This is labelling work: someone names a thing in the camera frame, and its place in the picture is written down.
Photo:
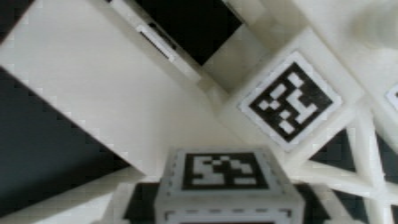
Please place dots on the white chair leg cube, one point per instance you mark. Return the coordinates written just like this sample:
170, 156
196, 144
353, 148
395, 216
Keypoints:
225, 187

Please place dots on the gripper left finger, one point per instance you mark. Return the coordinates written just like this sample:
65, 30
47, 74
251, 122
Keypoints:
139, 214

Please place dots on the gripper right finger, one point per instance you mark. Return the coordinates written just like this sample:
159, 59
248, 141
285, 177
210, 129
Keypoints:
315, 213

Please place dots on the white chair back frame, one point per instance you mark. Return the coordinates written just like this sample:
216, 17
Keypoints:
296, 90

